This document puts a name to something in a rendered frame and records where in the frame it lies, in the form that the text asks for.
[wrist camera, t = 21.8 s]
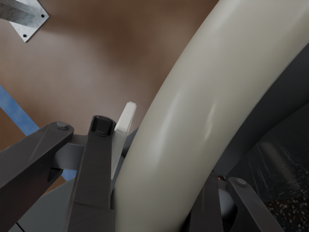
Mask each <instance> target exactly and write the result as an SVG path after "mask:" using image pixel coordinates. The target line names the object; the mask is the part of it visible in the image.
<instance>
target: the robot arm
mask: <svg viewBox="0 0 309 232"><path fill-rule="evenodd" d="M136 107H137V105H136V103H134V102H131V101H129V102H127V104H126V106H125V108H124V110H123V113H122V115H121V117H120V119H119V121H118V123H116V122H115V121H114V120H112V119H110V118H108V117H105V116H94V117H93V118H92V121H91V125H90V128H89V132H88V135H78V134H74V128H73V127H72V126H71V125H69V124H66V123H64V122H51V123H49V124H47V125H45V126H44V127H42V128H40V129H38V130H37V131H35V132H33V133H32V134H30V135H28V136H26V137H25V138H23V139H21V140H20V141H18V142H16V143H14V144H12V145H11V146H9V147H7V148H5V149H4V150H2V151H0V232H8V231H9V230H10V229H11V228H12V227H13V226H14V225H15V224H16V223H17V221H18V220H19V219H20V218H21V217H22V216H23V215H24V214H25V213H26V212H27V211H28V210H29V209H30V208H31V207H32V205H33V204H34V203H35V202H36V201H37V200H38V199H39V198H40V197H41V196H42V195H43V194H44V193H45V192H46V190H47V189H48V188H49V187H50V186H51V185H52V184H53V183H54V182H55V181H56V180H57V179H58V178H59V177H60V176H61V174H62V173H63V170H64V169H67V170H74V171H77V173H76V177H75V180H74V185H73V189H72V192H71V196H70V200H69V205H68V208H67V212H66V216H65V220H64V224H63V228H62V232H115V213H114V210H113V209H110V194H111V180H113V177H114V174H115V171H116V168H117V165H118V162H119V159H120V156H121V153H122V150H123V147H124V144H125V141H126V138H127V135H128V132H129V129H130V126H131V122H132V119H133V116H134V113H135V110H136ZM181 232H284V230H283V229H282V228H281V226H280V225H279V223H278V222H277V221H276V219H275V218H274V217H273V215H272V214H271V213H270V211H269V210H268V209H267V207H266V206H265V205H264V203H263V202H262V200H261V199H260V198H259V196H258V195H257V194H256V192H255V191H254V190H253V188H252V187H251V186H250V185H249V184H248V183H246V181H245V180H243V179H241V178H236V177H230V178H229V180H228V182H225V181H223V180H221V179H219V178H217V173H216V170H215V169H214V168H213V170H212V171H211V173H210V175H209V177H208V178H207V180H206V182H205V184H204V185H203V187H202V189H201V191H200V193H199V195H198V197H197V199H196V201H195V203H194V205H193V207H192V209H191V211H190V213H189V215H188V217H187V219H186V221H185V224H184V226H183V228H182V231H181Z"/></svg>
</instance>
